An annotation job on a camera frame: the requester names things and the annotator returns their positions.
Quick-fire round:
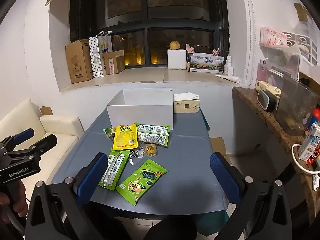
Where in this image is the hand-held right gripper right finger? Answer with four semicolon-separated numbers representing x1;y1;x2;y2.
209;152;293;240

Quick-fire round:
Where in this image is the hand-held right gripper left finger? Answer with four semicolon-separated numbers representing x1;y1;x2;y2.
25;152;108;240

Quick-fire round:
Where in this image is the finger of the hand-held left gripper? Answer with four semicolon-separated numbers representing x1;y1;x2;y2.
0;128;35;152
5;134;58;161

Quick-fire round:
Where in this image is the green white snack packet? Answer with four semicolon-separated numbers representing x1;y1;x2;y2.
138;131;169;147
135;122;171;135
98;149;131;191

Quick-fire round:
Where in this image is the green seaweed snack packet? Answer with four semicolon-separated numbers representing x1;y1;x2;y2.
115;159;168;207

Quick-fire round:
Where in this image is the black white snack packet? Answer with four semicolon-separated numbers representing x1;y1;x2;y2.
128;148;146;166

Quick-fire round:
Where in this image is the yellow snack packet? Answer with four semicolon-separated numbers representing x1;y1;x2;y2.
113;124;139;151

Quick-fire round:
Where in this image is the yellow-orange jelly cup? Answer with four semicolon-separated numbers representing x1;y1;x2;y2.
144;145;159;157

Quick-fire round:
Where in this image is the white cardboard box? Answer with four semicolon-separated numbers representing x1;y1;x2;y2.
106;88;174;130

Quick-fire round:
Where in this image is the person's left hand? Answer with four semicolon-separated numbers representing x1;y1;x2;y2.
0;181;28;224

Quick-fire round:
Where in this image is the cream sofa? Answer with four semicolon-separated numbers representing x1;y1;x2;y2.
0;99;84;205

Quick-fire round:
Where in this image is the flat cardboard sheet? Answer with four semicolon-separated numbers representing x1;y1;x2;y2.
210;137;232;166

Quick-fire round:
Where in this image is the blue grey table mat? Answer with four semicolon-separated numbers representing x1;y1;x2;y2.
51;106;229;216

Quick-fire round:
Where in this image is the brown stone counter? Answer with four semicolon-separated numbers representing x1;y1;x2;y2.
232;87;320;227

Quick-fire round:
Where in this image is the beige tissue pack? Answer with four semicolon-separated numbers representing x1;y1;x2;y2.
173;93;201;114

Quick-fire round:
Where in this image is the grey black device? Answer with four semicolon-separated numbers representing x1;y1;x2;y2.
257;89;277;113

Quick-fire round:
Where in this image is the large brown cardboard box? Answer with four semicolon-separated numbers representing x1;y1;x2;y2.
65;39;94;84

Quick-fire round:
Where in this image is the crumpled white tissue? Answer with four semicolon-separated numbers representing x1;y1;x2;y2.
311;174;320;192

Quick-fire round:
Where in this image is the white blue milk carton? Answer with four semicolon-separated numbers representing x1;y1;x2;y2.
298;122;320;165

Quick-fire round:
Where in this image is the rolled white paper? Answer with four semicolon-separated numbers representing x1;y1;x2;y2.
215;74;241;84

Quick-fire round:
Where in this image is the clear plastic storage bin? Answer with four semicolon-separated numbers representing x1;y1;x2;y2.
274;75;320;137

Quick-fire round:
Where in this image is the yellow carton box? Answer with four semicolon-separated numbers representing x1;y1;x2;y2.
255;80;282;98

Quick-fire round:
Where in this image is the white dotted gift bag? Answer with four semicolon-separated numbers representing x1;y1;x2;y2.
89;31;112;79

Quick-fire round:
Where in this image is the small brown cardboard box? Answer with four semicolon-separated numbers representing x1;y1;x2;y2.
102;50;126;76

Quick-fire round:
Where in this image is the red blue bottle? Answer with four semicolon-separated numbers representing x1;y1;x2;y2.
309;107;320;131

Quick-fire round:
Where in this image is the white plastic bottle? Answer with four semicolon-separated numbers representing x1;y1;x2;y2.
223;56;234;76

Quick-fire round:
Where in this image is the printed landscape carton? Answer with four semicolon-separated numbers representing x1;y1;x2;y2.
189;52;224;74

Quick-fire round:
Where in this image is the white foam box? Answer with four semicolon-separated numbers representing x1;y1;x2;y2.
167;49;187;70

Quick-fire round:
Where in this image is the clear plastic drawer unit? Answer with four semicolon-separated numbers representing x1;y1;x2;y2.
260;26;320;81

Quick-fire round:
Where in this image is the pink floral pouch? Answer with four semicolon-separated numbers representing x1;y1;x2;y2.
260;27;288;48

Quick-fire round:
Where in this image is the dark window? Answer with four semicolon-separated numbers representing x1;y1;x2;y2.
69;0;229;68

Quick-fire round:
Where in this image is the white cable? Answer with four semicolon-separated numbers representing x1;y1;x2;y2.
292;143;320;174

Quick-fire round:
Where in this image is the cardboard scrap on wall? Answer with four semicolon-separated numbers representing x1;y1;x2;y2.
293;3;309;22

